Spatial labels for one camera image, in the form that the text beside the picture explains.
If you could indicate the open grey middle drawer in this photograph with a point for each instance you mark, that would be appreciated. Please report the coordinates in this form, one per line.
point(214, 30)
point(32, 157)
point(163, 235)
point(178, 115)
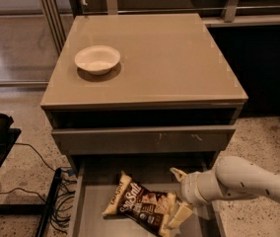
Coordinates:
point(98, 179)

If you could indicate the brown chip bag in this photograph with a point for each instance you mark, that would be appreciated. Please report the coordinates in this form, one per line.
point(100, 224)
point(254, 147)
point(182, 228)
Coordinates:
point(150, 209)

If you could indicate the grey top drawer front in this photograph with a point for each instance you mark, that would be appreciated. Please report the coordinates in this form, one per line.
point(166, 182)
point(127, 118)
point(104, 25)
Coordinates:
point(136, 140)

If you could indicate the grey drawer cabinet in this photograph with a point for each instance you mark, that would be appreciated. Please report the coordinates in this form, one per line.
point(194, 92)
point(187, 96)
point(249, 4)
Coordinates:
point(170, 73)

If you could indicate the black side table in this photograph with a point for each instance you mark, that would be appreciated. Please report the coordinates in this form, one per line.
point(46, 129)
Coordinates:
point(44, 210)

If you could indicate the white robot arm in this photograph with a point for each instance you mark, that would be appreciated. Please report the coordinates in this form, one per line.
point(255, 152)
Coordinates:
point(233, 178)

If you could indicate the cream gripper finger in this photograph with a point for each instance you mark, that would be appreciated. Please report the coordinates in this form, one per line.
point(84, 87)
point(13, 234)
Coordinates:
point(180, 213)
point(179, 174)

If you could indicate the metal railing frame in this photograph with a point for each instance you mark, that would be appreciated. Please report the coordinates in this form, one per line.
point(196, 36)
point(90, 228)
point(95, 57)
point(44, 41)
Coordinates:
point(216, 13)

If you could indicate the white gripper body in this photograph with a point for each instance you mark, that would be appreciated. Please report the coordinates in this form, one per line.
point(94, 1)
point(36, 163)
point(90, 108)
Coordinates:
point(189, 188)

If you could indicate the white paper bowl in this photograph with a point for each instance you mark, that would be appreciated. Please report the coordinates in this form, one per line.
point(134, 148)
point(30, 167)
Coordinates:
point(97, 59)

